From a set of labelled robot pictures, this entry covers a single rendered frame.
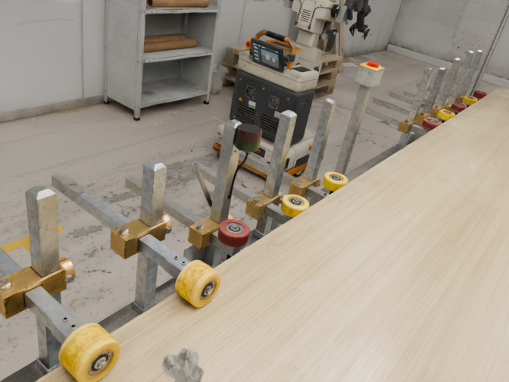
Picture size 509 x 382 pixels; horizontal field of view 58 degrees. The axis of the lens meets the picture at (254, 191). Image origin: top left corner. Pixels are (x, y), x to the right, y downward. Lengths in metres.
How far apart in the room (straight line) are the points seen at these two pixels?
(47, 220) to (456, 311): 0.89
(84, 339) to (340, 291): 0.57
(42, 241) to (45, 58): 3.13
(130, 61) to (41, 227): 3.16
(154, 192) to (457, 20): 8.35
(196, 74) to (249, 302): 3.82
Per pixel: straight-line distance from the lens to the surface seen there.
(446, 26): 9.12
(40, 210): 0.83
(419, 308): 1.13
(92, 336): 0.79
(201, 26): 4.56
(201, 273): 0.91
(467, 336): 1.13
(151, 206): 1.00
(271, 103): 3.19
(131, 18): 3.87
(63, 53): 4.00
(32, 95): 3.96
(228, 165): 1.15
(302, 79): 3.05
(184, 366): 0.83
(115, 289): 2.30
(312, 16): 3.36
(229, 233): 1.15
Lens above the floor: 1.57
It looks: 30 degrees down
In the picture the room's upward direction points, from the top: 12 degrees clockwise
